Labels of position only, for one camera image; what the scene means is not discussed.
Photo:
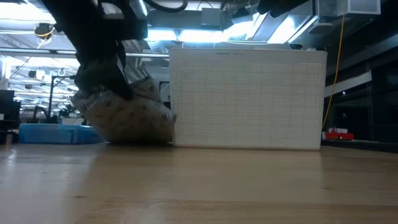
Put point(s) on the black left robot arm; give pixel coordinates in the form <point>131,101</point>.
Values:
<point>93,15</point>

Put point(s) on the white perforated plastic basket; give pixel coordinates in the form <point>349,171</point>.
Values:
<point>248,99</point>

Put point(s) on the red flat object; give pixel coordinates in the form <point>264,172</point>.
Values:
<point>338,136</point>

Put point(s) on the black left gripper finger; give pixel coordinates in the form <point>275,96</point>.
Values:
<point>115,84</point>
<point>85,81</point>

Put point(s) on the grey patterned cloth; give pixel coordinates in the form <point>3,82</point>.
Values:
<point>133,121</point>

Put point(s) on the blue plastic bin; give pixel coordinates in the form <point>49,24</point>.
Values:
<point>56,134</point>

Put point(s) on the black equipment stack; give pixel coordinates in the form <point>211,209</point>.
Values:
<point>9,109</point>

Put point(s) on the black metal frame stand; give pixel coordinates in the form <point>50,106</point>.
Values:
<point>51,96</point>

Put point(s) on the grey ceiling box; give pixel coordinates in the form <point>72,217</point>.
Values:
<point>211,17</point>

